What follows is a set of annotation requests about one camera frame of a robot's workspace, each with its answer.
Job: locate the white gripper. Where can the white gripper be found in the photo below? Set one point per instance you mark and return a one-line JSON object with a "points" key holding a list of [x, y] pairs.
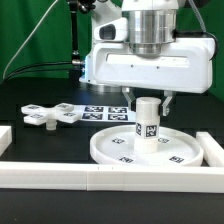
{"points": [[182, 66]]}

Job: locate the white round table top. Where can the white round table top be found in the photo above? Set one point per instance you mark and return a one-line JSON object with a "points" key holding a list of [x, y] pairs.
{"points": [[115, 145]]}

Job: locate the white cross-shaped table base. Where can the white cross-shaped table base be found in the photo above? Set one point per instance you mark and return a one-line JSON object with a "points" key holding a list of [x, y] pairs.
{"points": [[38, 115]]}

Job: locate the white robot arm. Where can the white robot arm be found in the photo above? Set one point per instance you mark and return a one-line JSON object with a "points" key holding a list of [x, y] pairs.
{"points": [[137, 45]]}

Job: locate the white marker sheet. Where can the white marker sheet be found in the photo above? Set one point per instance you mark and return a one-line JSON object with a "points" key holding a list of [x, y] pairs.
{"points": [[105, 113]]}

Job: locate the white right fence piece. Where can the white right fence piece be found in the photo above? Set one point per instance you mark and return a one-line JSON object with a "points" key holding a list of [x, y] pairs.
{"points": [[213, 152]]}

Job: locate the white fence piece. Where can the white fence piece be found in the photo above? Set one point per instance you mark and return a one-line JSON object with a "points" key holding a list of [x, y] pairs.
{"points": [[213, 152], [5, 138]]}

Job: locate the white left fence piece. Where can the white left fence piece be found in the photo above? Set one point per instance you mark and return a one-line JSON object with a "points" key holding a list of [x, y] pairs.
{"points": [[5, 138]]}

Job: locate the black camera stand pole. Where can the black camera stand pole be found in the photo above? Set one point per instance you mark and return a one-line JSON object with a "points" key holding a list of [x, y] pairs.
{"points": [[83, 6]]}

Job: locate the white front fence rail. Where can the white front fence rail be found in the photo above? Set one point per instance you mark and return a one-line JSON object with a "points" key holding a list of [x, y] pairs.
{"points": [[94, 177]]}

